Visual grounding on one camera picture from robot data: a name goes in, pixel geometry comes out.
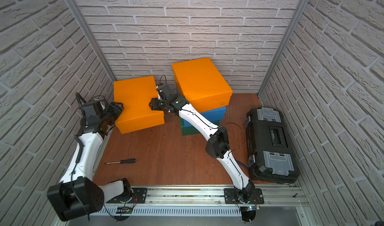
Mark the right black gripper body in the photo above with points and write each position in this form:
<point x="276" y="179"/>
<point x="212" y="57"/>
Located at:
<point x="164" y="105"/>

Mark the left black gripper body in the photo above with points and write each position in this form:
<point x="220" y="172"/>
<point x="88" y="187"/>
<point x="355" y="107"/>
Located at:
<point x="115" y="108"/>

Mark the orange shoebox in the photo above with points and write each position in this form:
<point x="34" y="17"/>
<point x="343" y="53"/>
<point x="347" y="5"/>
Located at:
<point x="201" y="83"/>
<point x="135" y="95"/>

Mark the blue shoebox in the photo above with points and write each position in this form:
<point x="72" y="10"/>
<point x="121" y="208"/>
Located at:
<point x="215" y="115"/>

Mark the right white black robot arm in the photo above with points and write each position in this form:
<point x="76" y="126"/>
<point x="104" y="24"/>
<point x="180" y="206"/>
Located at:
<point x="217" y="137"/>

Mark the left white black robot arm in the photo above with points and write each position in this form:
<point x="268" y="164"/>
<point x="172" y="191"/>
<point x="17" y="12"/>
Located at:
<point x="76" y="194"/>

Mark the green shoebox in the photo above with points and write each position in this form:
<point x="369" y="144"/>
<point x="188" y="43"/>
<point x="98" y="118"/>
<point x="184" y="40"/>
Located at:
<point x="187" y="129"/>

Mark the left corner aluminium profile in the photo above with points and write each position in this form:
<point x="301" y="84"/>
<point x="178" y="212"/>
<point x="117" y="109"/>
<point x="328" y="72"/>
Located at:
<point x="85" y="27"/>

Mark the corner aluminium profile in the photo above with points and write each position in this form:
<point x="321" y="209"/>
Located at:
<point x="284" y="42"/>
<point x="85" y="27"/>

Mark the black grey toolbox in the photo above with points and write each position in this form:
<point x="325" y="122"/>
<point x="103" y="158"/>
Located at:
<point x="270" y="150"/>

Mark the right corner aluminium profile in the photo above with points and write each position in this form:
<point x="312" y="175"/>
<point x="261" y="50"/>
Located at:
<point x="284" y="42"/>

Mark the black handled screwdriver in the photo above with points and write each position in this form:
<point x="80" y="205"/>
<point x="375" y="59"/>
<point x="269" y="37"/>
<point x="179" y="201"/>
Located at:
<point x="127" y="161"/>

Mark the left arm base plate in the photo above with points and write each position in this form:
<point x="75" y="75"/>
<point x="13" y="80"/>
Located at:
<point x="140" y="193"/>

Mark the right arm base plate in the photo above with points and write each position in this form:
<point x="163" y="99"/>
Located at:
<point x="234" y="196"/>

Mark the aluminium front rail frame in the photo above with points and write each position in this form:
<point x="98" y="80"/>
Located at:
<point x="207" y="201"/>

